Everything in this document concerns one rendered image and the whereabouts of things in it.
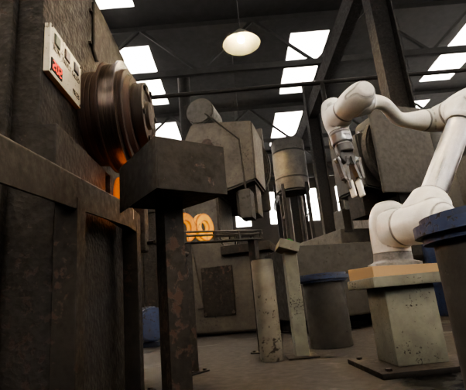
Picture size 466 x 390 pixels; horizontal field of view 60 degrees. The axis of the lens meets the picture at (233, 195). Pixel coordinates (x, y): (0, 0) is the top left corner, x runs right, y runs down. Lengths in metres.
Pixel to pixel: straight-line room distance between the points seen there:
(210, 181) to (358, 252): 2.91
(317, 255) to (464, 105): 2.09
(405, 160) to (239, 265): 2.27
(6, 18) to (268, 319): 1.70
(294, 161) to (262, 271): 8.60
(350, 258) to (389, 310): 2.12
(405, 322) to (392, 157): 3.36
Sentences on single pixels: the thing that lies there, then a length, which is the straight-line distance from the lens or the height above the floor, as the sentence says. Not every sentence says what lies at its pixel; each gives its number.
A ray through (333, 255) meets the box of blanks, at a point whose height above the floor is 0.63.
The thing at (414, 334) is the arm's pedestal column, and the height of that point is 0.13.
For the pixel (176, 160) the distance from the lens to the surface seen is 1.02.
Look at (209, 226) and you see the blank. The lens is 2.24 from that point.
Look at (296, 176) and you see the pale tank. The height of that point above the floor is 3.35.
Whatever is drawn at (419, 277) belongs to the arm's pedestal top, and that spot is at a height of 0.33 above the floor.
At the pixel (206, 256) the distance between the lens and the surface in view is 4.31.
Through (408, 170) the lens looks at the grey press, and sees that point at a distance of 5.01.
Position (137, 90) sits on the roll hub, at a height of 1.17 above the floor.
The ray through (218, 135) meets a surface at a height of 2.16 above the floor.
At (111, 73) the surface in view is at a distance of 1.67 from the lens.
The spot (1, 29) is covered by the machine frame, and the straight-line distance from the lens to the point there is 1.55.
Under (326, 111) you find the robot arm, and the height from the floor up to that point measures 1.05.
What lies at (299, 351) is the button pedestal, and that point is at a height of 0.03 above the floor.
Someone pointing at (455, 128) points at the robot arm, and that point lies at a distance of 1.91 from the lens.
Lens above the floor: 0.30
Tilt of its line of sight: 15 degrees up
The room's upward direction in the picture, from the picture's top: 5 degrees counter-clockwise
